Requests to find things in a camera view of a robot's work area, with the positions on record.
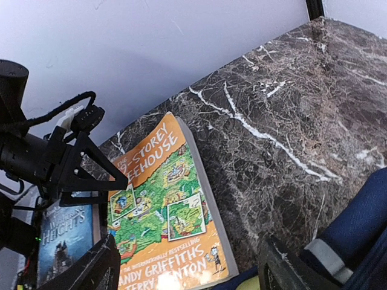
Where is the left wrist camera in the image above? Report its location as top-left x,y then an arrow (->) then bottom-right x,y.
56,105 -> 105,135

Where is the right black frame post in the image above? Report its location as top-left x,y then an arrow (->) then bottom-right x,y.
305,0 -> 325,21

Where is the navy blue student backpack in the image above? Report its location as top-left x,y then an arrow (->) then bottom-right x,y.
216,169 -> 386,289

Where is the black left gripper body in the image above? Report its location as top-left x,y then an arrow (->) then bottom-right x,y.
39,126 -> 80,199

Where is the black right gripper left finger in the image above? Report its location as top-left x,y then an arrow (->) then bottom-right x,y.
39,234 -> 120,290

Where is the dark Wuthering Heights book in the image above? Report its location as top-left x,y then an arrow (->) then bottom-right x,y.
37,201 -> 101,287

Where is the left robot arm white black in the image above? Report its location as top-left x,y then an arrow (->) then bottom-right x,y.
1,60 -> 128,257

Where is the orange Treehouse book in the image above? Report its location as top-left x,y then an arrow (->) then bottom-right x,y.
108,112 -> 239,289

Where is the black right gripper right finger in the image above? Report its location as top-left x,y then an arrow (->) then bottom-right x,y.
258,236 -> 339,290

